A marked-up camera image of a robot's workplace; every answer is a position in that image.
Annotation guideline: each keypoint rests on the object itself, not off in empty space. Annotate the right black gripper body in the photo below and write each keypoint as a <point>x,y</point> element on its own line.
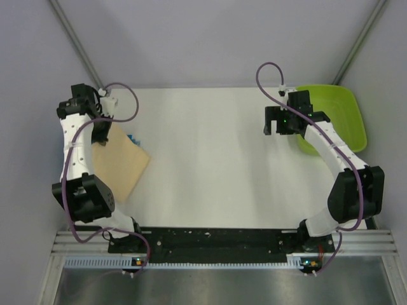
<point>283,120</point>

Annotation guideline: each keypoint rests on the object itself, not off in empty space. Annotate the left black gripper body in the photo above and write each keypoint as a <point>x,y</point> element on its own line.
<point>100,131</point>

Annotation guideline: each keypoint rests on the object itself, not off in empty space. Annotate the beige t shirt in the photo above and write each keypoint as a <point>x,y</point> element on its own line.
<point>120,163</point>

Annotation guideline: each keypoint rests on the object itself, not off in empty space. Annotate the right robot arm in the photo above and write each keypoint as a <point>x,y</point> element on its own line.
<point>357,192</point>

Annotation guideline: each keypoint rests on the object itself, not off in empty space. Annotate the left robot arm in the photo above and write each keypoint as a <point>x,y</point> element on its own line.
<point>84,197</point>

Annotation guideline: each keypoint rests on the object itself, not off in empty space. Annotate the folded blue t shirt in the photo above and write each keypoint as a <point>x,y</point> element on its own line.
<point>133,140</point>

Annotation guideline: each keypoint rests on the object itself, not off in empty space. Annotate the green plastic bin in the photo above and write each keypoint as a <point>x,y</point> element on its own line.
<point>341,107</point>

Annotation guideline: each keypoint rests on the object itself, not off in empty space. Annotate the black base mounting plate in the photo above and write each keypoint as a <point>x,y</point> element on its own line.
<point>218,245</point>

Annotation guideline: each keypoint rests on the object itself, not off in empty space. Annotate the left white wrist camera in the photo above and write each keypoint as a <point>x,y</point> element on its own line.
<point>108,103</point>

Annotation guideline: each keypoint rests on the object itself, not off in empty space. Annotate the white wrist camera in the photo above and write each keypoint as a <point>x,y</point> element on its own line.
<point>284,90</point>
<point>108,103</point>

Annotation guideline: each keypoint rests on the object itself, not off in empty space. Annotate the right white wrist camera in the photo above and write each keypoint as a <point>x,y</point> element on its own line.
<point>284,90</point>

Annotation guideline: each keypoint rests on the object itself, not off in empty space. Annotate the aluminium frame rail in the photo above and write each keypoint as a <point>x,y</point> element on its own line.
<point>356,243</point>

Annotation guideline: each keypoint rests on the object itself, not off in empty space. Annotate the grey slotted cable duct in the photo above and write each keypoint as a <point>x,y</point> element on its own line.
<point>77,262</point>

